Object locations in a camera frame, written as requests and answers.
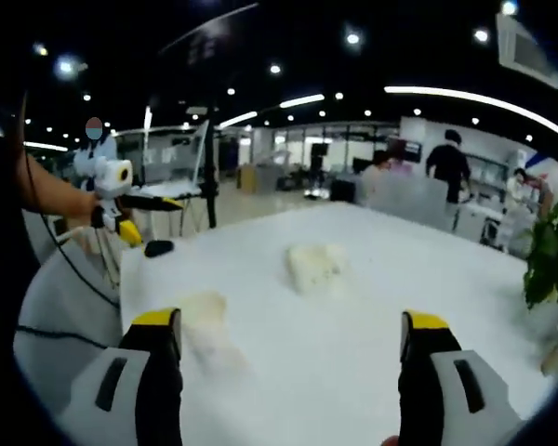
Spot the white side desk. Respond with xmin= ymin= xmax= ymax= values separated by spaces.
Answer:
xmin=134 ymin=180 xmax=206 ymax=233

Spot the wall-mounted display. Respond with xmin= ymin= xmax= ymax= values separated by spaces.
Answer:
xmin=390 ymin=138 xmax=422 ymax=164

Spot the brown cardboard box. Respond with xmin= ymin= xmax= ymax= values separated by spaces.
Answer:
xmin=236 ymin=165 xmax=258 ymax=193

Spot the large display screen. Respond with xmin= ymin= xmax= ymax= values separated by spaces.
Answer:
xmin=193 ymin=119 xmax=213 ymax=190

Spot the grey office chair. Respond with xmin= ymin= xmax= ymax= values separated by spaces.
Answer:
xmin=13 ymin=245 xmax=125 ymax=419

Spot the black cabinet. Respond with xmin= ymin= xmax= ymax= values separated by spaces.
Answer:
xmin=329 ymin=178 xmax=357 ymax=203

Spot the white table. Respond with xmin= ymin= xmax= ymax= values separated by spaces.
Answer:
xmin=118 ymin=202 xmax=558 ymax=446

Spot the short ceiling light strip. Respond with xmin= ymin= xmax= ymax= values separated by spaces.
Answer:
xmin=278 ymin=94 xmax=326 ymax=110
xmin=217 ymin=111 xmax=259 ymax=131

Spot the group of ceiling downlights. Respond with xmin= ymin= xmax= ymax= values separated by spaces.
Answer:
xmin=0 ymin=0 xmax=536 ymax=143

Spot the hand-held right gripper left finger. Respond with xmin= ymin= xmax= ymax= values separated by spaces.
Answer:
xmin=58 ymin=307 xmax=185 ymax=446

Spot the black cable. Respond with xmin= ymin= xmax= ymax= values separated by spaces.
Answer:
xmin=22 ymin=92 xmax=122 ymax=310
xmin=16 ymin=323 xmax=118 ymax=350

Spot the nested white paper cup stack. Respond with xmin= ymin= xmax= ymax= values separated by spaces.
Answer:
xmin=180 ymin=290 xmax=251 ymax=374

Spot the potted green plant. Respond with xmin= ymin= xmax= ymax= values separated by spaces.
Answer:
xmin=523 ymin=202 xmax=558 ymax=326

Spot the ceiling air conditioner vent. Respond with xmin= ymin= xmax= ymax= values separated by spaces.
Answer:
xmin=495 ymin=12 xmax=558 ymax=89

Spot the white paper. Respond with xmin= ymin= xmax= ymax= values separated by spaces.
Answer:
xmin=286 ymin=243 xmax=350 ymax=295

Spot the black tripod stand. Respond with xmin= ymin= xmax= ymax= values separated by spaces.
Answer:
xmin=185 ymin=106 xmax=222 ymax=231

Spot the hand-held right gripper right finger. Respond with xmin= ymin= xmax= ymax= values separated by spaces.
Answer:
xmin=397 ymin=309 xmax=529 ymax=446

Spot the black screen on stand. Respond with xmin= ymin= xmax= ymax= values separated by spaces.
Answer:
xmin=309 ymin=142 xmax=330 ymax=200

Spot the long curved ceiling light strip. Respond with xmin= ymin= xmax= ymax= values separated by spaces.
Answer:
xmin=383 ymin=85 xmax=558 ymax=138

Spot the black oval device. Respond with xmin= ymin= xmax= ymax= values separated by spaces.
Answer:
xmin=143 ymin=240 xmax=175 ymax=258

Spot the grey desk partition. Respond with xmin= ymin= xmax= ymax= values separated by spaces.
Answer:
xmin=366 ymin=178 xmax=450 ymax=220

